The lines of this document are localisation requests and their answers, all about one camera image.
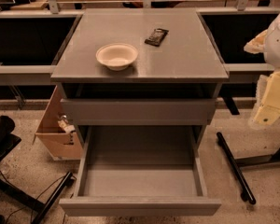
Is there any grey drawer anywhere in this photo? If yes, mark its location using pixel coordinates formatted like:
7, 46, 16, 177
61, 99, 216, 125
60, 126, 221, 217

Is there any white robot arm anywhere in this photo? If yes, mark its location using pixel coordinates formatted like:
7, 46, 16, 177
244, 13, 280, 126

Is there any grey top drawer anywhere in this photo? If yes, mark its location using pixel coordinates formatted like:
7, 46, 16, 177
61, 99, 216, 125

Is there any grey drawer cabinet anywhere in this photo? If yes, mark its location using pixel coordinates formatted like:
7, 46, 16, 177
51, 8, 229, 141

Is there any white paper bowl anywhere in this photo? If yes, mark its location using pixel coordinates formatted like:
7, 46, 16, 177
96, 43, 138, 71

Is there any black snack packet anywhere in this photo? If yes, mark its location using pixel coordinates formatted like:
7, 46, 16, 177
145, 28, 169, 47

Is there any wooden box on floor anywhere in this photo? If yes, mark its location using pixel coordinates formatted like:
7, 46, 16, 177
35, 88, 82, 161

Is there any black office chair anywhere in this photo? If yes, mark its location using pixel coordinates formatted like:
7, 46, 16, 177
0, 116, 21, 161

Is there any black stand leg right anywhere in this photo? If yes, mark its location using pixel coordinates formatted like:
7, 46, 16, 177
217, 132, 280, 205

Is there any black stand leg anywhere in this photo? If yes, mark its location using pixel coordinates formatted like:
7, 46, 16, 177
0, 172, 74, 224
217, 132, 280, 205

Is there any black stand leg left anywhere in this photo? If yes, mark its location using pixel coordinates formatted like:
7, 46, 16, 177
0, 172, 74, 224

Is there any black floor cable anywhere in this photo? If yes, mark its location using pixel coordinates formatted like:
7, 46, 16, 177
0, 163, 77, 224

